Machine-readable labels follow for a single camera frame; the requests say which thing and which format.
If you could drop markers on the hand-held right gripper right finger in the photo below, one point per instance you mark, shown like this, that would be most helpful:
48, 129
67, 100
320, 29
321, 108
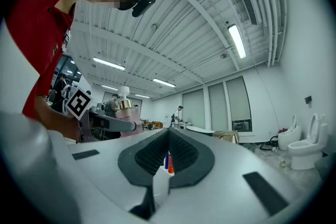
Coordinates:
231, 191

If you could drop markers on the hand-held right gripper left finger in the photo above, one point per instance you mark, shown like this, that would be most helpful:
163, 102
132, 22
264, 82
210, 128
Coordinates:
86, 181

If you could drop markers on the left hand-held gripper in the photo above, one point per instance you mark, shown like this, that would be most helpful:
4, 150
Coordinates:
78, 103

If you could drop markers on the white bathtub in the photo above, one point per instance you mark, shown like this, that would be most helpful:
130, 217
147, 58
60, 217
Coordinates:
160, 186

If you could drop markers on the person's left forearm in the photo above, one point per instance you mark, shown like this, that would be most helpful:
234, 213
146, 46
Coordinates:
57, 123

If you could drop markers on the long ceiling light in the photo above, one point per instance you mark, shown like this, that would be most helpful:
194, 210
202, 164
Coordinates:
237, 40
164, 83
109, 87
109, 63

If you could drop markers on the small cardboard box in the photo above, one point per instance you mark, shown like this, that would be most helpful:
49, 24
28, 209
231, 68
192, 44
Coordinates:
227, 137

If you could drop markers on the blue capped bottle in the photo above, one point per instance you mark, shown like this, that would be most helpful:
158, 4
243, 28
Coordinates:
166, 162

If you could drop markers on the small white toilet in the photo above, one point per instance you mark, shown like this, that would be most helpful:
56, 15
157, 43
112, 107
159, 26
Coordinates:
288, 139

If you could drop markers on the white window blind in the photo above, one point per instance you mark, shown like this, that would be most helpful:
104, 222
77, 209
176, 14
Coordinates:
239, 99
193, 108
218, 107

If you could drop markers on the large white toilet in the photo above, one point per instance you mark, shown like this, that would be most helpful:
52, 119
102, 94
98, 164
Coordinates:
305, 149

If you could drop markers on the round ceiling smoke detector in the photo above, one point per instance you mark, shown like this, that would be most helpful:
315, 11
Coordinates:
153, 26
223, 55

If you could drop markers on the person's red shirt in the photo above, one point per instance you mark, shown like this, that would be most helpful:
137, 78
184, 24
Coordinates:
36, 21

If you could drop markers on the white ceiling pipes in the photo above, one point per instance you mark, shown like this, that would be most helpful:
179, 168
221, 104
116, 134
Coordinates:
273, 8

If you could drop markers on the black wall box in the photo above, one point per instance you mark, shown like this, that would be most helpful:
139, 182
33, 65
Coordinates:
308, 99

